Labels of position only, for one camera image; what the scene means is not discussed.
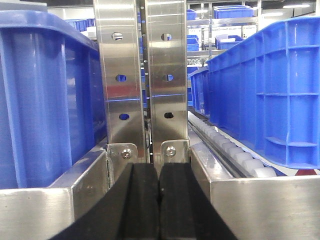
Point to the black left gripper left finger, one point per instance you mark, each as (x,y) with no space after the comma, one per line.
(128,211)

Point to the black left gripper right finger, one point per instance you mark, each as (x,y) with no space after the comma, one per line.
(185,211)

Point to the white roller track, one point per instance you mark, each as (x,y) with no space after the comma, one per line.
(232,156)

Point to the blue crate on left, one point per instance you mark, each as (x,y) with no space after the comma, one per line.
(51,98)

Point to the blue crate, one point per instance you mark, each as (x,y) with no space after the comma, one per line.
(265,92)
(51,98)
(200,90)

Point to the blue crate on right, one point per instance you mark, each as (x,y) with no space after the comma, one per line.
(265,92)

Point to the background blue bins on rack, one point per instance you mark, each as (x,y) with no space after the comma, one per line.
(232,11)

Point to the right steel shelf frame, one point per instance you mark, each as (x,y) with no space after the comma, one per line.
(272,208)

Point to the steel shelf frame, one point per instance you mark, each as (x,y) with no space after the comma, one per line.
(40,213)
(272,208)

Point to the left steel shelf frame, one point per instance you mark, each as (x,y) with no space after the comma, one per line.
(40,213)

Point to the right steel upright post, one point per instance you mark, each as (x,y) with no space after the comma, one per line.
(167,69)

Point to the steel upright post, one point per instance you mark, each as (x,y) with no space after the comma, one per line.
(167,69)
(117,37)

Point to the left steel upright post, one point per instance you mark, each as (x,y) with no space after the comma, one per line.
(117,37)

